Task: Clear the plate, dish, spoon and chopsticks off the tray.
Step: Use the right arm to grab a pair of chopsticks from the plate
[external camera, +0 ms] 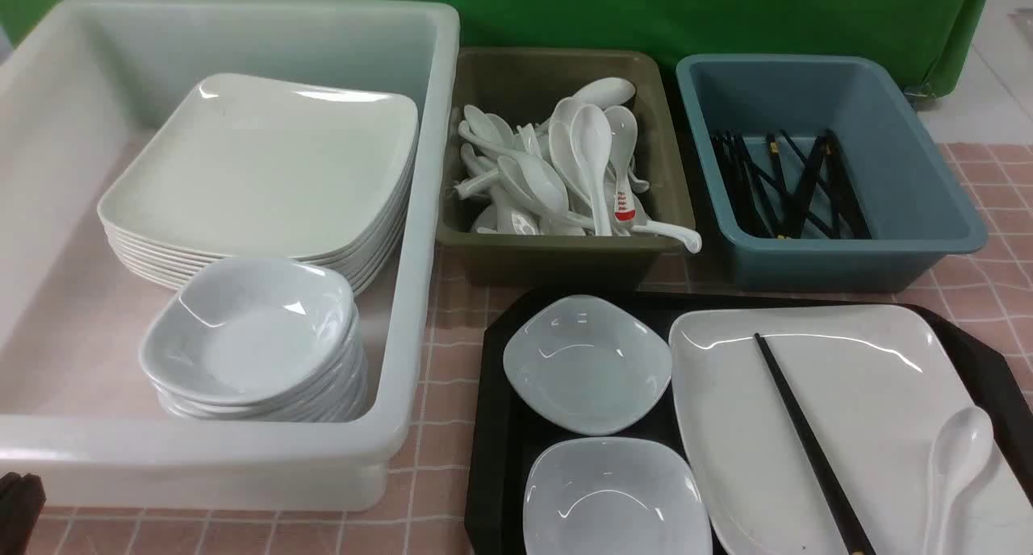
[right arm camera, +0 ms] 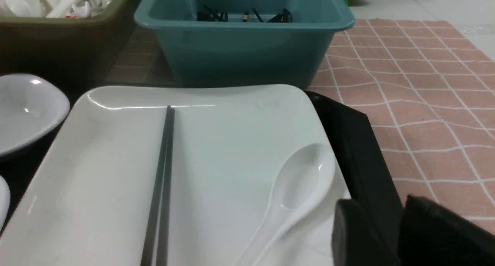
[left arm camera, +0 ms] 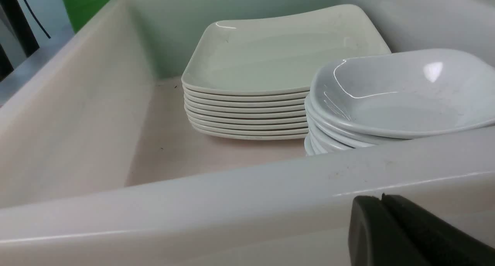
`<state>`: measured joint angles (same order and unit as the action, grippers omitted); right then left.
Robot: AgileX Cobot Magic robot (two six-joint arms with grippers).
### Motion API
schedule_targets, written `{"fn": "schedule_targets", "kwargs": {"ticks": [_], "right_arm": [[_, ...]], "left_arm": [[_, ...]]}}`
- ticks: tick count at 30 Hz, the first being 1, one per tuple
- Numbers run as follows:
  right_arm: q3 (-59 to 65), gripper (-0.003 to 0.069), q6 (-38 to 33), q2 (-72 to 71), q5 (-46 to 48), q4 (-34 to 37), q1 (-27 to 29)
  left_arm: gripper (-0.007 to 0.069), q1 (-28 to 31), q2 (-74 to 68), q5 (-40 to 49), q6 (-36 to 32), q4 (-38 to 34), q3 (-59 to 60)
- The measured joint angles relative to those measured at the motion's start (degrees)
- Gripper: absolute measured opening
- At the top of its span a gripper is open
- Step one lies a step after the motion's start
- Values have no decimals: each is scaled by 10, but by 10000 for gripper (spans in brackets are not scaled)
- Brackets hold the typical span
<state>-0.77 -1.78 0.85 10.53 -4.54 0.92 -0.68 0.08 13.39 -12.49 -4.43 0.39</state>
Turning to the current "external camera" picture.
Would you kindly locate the white small bowl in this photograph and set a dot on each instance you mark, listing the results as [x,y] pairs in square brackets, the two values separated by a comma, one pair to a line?
[588,366]
[613,495]

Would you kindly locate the large white rice plate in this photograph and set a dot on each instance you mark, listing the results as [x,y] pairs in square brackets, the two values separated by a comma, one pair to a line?
[876,383]

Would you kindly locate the black chopstick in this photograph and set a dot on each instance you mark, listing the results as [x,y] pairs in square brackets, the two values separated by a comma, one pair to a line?
[851,531]

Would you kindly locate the white spoon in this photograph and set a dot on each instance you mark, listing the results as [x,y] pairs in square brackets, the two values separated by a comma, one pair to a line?
[958,454]

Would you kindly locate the pile of white ceramic spoons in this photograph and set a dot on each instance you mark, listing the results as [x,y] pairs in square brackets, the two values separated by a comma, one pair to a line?
[572,175]

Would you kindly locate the olive green plastic bin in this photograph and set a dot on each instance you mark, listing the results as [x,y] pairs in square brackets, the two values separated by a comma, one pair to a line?
[523,86]

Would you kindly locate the black serving tray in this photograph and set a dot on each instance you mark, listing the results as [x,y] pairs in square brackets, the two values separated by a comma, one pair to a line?
[509,436]

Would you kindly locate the pile of black chopsticks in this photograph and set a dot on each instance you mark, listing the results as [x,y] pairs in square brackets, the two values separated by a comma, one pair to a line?
[798,192]

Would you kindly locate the stack of white small bowls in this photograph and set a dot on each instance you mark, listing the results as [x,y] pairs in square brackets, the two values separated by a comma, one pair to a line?
[263,339]

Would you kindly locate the stack of white square plates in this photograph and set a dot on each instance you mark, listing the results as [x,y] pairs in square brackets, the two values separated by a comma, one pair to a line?
[255,167]

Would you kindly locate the blue plastic bin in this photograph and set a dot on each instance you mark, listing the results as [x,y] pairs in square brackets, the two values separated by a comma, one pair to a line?
[915,207]

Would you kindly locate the large white plastic tub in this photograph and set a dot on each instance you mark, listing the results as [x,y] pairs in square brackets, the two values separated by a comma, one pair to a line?
[87,86]

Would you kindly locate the green backdrop cloth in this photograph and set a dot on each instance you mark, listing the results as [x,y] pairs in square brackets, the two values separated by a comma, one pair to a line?
[922,43]

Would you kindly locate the pink checkered tablecloth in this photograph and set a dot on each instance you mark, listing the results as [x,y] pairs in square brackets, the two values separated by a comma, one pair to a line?
[989,294]

